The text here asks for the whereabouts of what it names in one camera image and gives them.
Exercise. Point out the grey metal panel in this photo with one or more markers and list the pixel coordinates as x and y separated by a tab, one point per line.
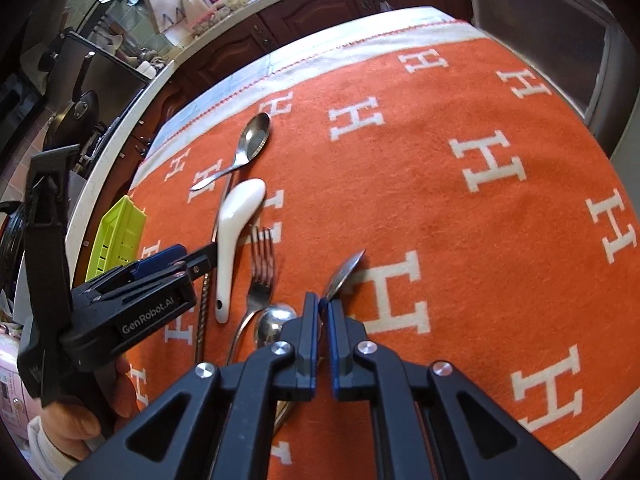
115	80

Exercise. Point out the orange printed blanket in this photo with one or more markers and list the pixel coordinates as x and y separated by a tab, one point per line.
425	185

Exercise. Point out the black round pot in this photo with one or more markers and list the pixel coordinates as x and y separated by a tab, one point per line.
12	250

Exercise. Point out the person's left hand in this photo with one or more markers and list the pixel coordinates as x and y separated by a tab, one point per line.
70	425

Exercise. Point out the pink box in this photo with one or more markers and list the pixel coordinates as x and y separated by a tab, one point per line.
12	385

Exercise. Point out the white ceramic spoon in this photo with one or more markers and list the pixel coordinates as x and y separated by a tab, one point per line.
235	210

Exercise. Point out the person's left forearm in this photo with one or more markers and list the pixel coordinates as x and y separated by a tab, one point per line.
47	452

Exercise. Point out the metal fork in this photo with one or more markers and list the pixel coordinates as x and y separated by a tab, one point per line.
260	290

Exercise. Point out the white paper bag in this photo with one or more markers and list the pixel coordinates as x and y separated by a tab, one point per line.
167	5

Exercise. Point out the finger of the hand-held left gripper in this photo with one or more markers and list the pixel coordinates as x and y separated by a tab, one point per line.
202	260
160	259

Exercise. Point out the green plastic tray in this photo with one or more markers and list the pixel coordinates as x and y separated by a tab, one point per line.
120	235

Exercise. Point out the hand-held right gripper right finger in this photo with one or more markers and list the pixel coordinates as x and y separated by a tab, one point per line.
336	350

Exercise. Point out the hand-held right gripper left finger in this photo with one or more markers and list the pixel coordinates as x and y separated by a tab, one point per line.
312	345

